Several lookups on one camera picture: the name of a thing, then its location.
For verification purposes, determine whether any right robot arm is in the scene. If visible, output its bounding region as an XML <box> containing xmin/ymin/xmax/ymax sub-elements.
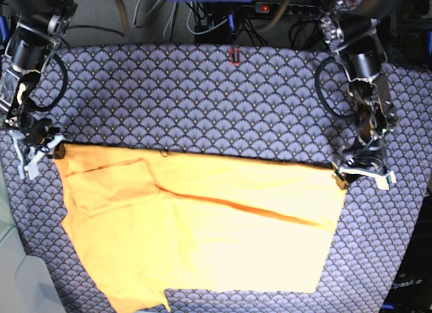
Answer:
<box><xmin>1</xmin><ymin>0</ymin><xmax>77</xmax><ymax>180</ymax></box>

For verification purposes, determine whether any black power strip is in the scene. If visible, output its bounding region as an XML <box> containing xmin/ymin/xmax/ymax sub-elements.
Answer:
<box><xmin>253</xmin><ymin>1</ymin><xmax>323</xmax><ymax>17</ymax></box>

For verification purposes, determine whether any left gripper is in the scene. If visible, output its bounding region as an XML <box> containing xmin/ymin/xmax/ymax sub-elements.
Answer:
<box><xmin>331</xmin><ymin>138</ymin><xmax>397</xmax><ymax>190</ymax></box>

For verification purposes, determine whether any yellow T-shirt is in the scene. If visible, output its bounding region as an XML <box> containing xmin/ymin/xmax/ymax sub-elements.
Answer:
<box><xmin>55</xmin><ymin>144</ymin><xmax>346</xmax><ymax>312</ymax></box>

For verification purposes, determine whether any white cable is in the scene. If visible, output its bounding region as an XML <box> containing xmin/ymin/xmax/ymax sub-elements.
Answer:
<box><xmin>186</xmin><ymin>2</ymin><xmax>230</xmax><ymax>36</ymax></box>

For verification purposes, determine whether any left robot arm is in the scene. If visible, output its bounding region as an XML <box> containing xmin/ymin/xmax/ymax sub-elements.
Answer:
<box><xmin>315</xmin><ymin>0</ymin><xmax>404</xmax><ymax>190</ymax></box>

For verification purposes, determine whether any red black clip marker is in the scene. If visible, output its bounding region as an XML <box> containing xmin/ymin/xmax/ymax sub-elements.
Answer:
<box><xmin>229</xmin><ymin>47</ymin><xmax>240</xmax><ymax>65</ymax></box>

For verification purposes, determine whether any blue patterned table cloth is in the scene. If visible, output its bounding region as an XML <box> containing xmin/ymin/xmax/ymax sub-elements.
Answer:
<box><xmin>1</xmin><ymin>45</ymin><xmax>431</xmax><ymax>312</ymax></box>

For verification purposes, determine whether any blue cable plug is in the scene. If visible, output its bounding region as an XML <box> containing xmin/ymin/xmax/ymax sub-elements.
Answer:
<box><xmin>227</xmin><ymin>13</ymin><xmax>235</xmax><ymax>35</ymax></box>

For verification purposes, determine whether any white plastic bin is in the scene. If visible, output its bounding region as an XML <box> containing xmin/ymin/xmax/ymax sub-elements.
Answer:
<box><xmin>1</xmin><ymin>178</ymin><xmax>65</xmax><ymax>312</ymax></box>

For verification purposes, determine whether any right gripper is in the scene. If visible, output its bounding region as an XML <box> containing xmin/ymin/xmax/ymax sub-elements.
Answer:
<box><xmin>8</xmin><ymin>117</ymin><xmax>66</xmax><ymax>180</ymax></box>

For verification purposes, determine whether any black OpenArm box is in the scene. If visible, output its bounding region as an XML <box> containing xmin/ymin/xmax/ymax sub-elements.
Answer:
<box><xmin>380</xmin><ymin>195</ymin><xmax>431</xmax><ymax>312</ymax></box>

